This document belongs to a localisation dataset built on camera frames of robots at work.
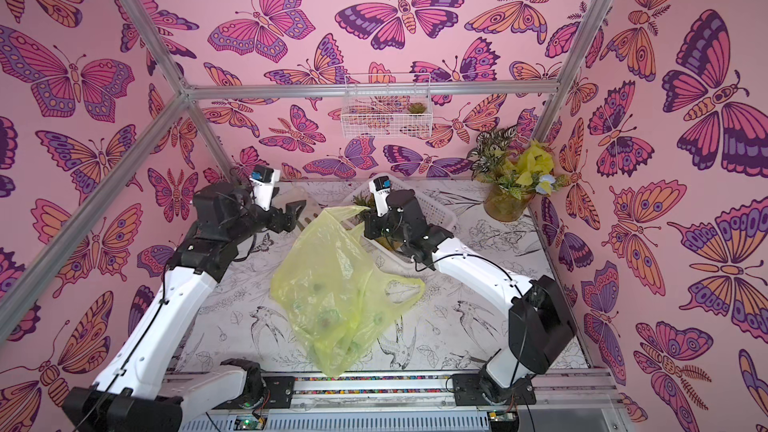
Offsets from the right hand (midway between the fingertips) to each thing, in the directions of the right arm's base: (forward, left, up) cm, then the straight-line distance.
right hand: (364, 210), depth 79 cm
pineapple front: (+17, +1, -17) cm, 24 cm away
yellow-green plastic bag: (-12, +12, -18) cm, 25 cm away
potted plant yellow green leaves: (+20, -44, -4) cm, 49 cm away
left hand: (-1, +17, +8) cm, 18 cm away
